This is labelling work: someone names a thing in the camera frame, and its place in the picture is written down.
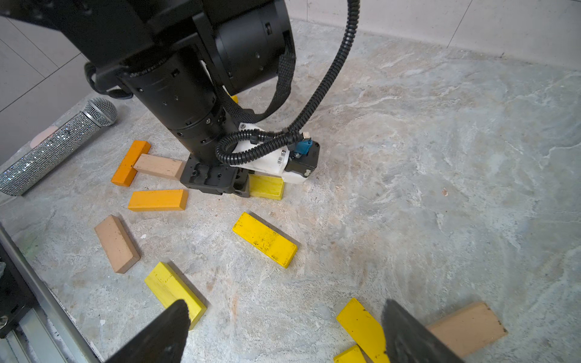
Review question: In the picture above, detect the pink round pad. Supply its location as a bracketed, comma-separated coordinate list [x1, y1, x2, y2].
[30, 126, 58, 149]

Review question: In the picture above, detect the aluminium rail frame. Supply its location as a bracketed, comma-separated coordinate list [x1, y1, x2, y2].
[1, 228, 102, 362]

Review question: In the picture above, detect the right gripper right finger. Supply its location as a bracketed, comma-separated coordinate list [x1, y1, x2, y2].
[381, 299, 463, 363]

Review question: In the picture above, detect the tan block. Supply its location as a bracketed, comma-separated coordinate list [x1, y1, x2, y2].
[95, 215, 141, 274]
[427, 302, 508, 358]
[133, 154, 185, 181]

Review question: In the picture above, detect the glitter silver microphone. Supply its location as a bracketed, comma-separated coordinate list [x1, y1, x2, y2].
[1, 98, 118, 197]

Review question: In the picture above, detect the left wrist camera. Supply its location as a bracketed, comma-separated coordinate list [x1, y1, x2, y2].
[240, 139, 320, 184]

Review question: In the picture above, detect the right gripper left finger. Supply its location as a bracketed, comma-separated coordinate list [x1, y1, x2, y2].
[106, 299, 190, 363]

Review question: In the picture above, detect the amber orange block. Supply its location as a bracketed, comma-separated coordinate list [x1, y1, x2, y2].
[128, 189, 189, 212]

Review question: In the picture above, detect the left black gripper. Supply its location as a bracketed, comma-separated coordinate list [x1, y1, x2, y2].
[180, 154, 250, 198]

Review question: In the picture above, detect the yellow block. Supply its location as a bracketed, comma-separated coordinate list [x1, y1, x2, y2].
[337, 298, 390, 363]
[334, 345, 367, 363]
[145, 262, 207, 331]
[249, 174, 284, 201]
[233, 213, 298, 269]

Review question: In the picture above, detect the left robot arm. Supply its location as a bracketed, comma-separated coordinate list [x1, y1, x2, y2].
[1, 1, 296, 198]

